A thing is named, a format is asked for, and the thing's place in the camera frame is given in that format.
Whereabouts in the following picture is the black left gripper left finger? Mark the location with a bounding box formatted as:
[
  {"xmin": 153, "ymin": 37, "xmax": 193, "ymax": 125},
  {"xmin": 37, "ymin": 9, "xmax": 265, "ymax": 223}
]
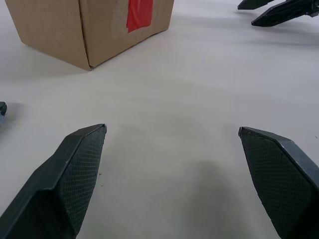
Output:
[{"xmin": 0, "ymin": 123, "xmax": 108, "ymax": 239}]

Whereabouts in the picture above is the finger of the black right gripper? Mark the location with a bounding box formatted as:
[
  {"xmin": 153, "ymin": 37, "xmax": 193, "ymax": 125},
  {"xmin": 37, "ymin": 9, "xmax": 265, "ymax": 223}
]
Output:
[
  {"xmin": 251, "ymin": 0, "xmax": 311, "ymax": 27},
  {"xmin": 237, "ymin": 0, "xmax": 282, "ymax": 10}
]

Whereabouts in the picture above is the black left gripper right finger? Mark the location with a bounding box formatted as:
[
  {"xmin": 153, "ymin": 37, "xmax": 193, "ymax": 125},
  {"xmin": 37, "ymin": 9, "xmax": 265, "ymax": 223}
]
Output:
[{"xmin": 238, "ymin": 126, "xmax": 319, "ymax": 239}]

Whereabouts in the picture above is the brown cardboard box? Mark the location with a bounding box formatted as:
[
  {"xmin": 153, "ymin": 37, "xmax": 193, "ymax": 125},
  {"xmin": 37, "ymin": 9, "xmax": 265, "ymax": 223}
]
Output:
[{"xmin": 4, "ymin": 0, "xmax": 175, "ymax": 71}]

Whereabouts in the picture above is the small dark blue object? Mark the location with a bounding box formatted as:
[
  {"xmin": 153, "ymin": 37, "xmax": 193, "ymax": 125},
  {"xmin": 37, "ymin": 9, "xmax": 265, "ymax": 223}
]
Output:
[{"xmin": 0, "ymin": 101, "xmax": 8, "ymax": 123}]

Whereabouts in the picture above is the red tape strip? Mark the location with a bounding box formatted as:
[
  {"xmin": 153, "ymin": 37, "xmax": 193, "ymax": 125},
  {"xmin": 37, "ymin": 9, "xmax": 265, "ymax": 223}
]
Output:
[{"xmin": 126, "ymin": 0, "xmax": 154, "ymax": 34}]

